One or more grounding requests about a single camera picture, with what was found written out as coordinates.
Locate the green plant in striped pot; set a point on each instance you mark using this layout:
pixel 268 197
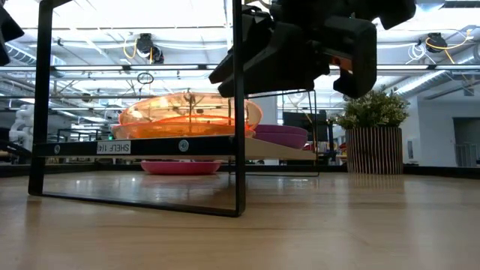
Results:
pixel 371 112

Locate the wooden shelf black metal frame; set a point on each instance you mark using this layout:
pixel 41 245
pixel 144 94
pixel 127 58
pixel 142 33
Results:
pixel 239 150

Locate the pink plate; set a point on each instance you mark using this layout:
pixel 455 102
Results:
pixel 180 168

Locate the black monitor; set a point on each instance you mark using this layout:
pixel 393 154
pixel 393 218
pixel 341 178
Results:
pixel 300 119

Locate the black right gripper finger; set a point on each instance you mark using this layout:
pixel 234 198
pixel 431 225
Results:
pixel 285 63
pixel 255 33

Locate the black aluminium table frame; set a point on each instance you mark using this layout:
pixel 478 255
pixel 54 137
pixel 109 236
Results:
pixel 431 170

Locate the white humanoid robot figure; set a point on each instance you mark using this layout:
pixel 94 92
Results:
pixel 20 127

